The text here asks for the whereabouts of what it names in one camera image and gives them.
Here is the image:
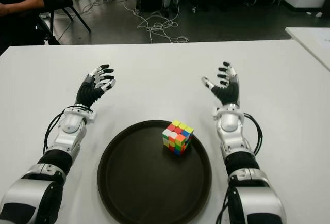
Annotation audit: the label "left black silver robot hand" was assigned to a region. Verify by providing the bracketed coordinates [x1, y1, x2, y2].
[76, 63, 117, 110]

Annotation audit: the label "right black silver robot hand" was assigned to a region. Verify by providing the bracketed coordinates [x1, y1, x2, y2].
[201, 60, 242, 109]

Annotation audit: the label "multicoloured Rubik's cube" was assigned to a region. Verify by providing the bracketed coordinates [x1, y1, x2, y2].
[161, 119, 194, 155]

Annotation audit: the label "dark round plate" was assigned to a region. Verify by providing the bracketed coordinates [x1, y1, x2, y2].
[97, 120, 212, 224]

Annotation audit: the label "black folding chair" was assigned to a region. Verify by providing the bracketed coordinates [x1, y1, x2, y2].
[41, 0, 92, 44]

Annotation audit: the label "white side table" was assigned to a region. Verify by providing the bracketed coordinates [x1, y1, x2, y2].
[285, 27, 330, 71]

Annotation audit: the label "seated person in black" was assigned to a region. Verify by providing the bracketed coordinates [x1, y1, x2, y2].
[0, 0, 62, 52]

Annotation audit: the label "white paper sheet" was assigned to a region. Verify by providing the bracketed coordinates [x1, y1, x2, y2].
[317, 31, 330, 48]

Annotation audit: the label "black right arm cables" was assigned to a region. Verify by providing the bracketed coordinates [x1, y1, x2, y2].
[243, 113, 264, 156]

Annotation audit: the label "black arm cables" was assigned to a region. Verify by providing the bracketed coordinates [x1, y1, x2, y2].
[243, 113, 264, 156]
[43, 110, 68, 155]

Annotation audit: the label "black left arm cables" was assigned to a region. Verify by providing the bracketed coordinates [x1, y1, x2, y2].
[43, 110, 68, 155]

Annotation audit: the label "tangled white floor cable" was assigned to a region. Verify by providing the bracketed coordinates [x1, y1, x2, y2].
[123, 1, 190, 44]

